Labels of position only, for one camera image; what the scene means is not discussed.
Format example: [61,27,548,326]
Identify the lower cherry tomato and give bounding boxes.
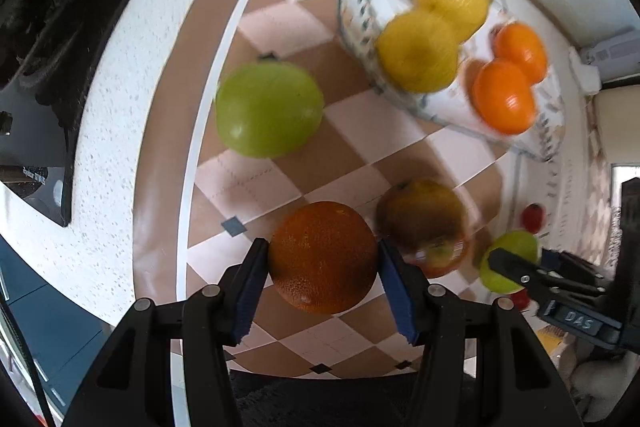
[509,288,532,312]

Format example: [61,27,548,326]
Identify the grey spray can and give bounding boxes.
[579,30,640,82]

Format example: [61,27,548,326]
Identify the dark red apple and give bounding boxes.
[375,178,471,279]

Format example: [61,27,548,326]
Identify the oval decorated ceramic plate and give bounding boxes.
[337,0,565,161]

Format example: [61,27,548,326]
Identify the dark reddish orange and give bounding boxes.
[269,202,378,314]

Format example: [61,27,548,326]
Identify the green apple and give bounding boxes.
[215,60,324,158]
[480,230,539,295]

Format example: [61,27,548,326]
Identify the cherry tomato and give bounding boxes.
[509,288,532,312]
[521,204,546,234]

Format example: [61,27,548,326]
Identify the bright orange front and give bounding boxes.
[492,22,549,84]

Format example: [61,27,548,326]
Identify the bright orange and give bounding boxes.
[492,22,549,84]
[471,58,537,135]

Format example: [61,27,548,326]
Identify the black gas stove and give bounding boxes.
[1,0,130,227]

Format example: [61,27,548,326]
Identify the yellow-green speckled citrus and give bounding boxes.
[375,10,459,93]

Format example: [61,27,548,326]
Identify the upper cherry tomato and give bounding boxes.
[521,204,546,234]

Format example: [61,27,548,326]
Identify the white folded cloth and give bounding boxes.
[568,46,602,96]

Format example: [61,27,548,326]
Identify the checkered table mat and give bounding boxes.
[131,0,614,381]

